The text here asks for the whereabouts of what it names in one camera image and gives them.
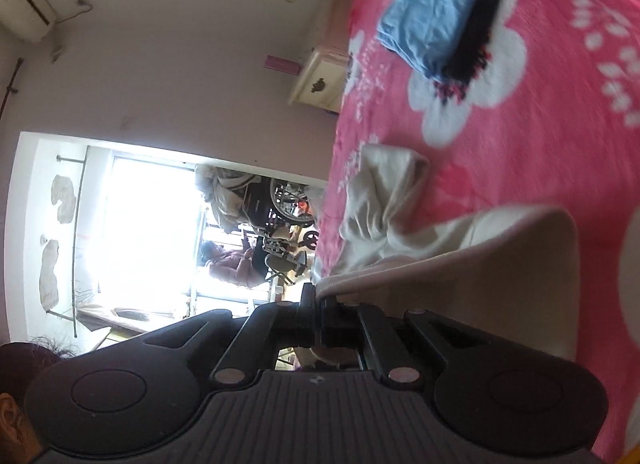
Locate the dark knitted cloth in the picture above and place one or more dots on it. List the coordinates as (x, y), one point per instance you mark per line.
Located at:
(480, 34)

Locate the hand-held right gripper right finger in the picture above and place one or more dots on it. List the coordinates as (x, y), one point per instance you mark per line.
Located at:
(335, 324)

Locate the pale hanging cloth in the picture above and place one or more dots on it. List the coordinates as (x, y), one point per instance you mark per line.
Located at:
(49, 269)
(62, 196)

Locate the magenta box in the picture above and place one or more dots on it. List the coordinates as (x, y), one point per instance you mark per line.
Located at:
(282, 64)

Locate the beige clothes heap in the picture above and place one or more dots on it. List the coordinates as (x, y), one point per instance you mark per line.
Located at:
(220, 194)

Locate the person's head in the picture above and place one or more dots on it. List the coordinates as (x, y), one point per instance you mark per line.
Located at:
(35, 354)

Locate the cream nightstand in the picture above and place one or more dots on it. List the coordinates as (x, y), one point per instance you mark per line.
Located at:
(320, 79)

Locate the beige hooded zip jacket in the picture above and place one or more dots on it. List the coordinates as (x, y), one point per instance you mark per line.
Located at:
(500, 284)

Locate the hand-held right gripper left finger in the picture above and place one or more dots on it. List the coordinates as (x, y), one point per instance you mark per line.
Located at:
(307, 316)

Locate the pink floral blanket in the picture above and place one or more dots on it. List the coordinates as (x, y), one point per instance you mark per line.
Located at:
(550, 169)

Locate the black wheelchair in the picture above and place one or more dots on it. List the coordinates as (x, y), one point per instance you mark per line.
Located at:
(285, 204)

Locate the blue cloth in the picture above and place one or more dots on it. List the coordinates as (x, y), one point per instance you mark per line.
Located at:
(425, 19)

